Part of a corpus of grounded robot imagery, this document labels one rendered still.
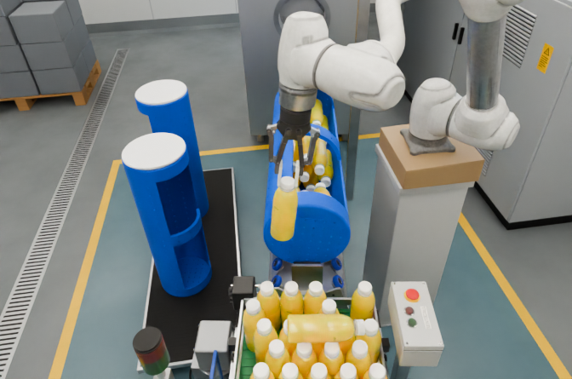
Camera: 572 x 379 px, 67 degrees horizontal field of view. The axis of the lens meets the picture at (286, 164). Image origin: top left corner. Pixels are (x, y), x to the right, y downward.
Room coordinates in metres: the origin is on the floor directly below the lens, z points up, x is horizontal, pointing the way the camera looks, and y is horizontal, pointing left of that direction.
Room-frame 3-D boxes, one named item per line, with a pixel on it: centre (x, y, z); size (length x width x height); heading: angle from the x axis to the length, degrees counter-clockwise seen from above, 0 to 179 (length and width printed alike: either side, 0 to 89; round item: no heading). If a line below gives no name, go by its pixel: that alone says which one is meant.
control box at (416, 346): (0.68, -0.34, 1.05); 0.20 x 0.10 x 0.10; 178
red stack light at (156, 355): (0.53, 0.32, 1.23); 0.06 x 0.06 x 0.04
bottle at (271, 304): (0.78, 0.07, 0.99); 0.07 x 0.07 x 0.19
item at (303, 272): (0.90, -0.06, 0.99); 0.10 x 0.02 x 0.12; 88
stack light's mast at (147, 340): (0.53, 0.32, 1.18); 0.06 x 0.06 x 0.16
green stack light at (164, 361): (0.53, 0.32, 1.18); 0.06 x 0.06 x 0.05
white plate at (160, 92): (2.14, 0.67, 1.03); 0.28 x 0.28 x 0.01
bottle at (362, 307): (0.77, -0.22, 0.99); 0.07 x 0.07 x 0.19
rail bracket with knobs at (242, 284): (0.86, 0.15, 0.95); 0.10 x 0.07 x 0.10; 88
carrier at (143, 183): (1.58, 0.59, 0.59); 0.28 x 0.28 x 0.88
